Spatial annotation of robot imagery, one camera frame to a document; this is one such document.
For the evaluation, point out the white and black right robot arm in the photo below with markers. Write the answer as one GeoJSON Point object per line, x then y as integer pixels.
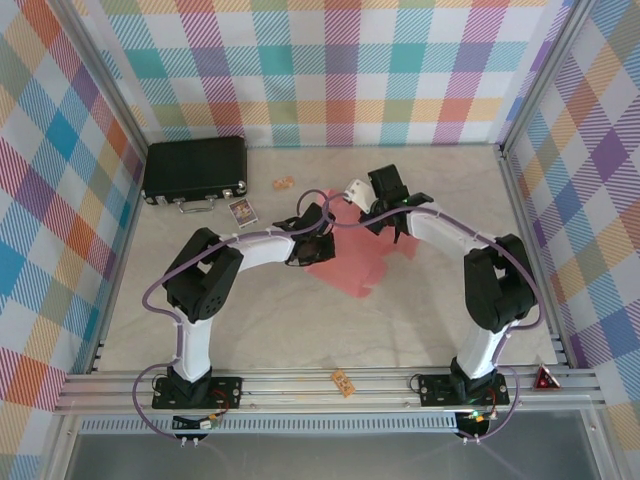
{"type": "Point", "coordinates": [500, 285]}

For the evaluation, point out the small picture card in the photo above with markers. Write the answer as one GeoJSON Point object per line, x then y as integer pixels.
{"type": "Point", "coordinates": [243, 212]}

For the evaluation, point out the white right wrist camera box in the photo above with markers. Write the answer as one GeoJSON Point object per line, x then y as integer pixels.
{"type": "Point", "coordinates": [359, 191]}

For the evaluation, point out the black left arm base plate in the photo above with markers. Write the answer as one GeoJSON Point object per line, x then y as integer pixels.
{"type": "Point", "coordinates": [225, 392]}

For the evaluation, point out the pink paper box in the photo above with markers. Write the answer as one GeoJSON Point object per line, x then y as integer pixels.
{"type": "Point", "coordinates": [350, 275]}

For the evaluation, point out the aluminium frame rail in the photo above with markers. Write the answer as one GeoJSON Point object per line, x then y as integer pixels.
{"type": "Point", "coordinates": [300, 402]}

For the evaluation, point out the aluminium frame post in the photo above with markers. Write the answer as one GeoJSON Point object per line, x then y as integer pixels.
{"type": "Point", "coordinates": [540, 85]}
{"type": "Point", "coordinates": [105, 80]}

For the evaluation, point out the red triangular warning button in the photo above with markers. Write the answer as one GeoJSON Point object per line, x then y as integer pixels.
{"type": "Point", "coordinates": [546, 380]}

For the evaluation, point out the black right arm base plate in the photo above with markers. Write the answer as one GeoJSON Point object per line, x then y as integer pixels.
{"type": "Point", "coordinates": [435, 390]}

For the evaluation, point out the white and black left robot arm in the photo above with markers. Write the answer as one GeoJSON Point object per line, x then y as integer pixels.
{"type": "Point", "coordinates": [260, 250]}

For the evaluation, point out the orange paper tag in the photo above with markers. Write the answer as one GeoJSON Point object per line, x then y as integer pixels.
{"type": "Point", "coordinates": [341, 384]}

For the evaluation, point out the grey metal panel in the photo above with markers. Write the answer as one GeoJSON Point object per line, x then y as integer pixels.
{"type": "Point", "coordinates": [325, 457]}

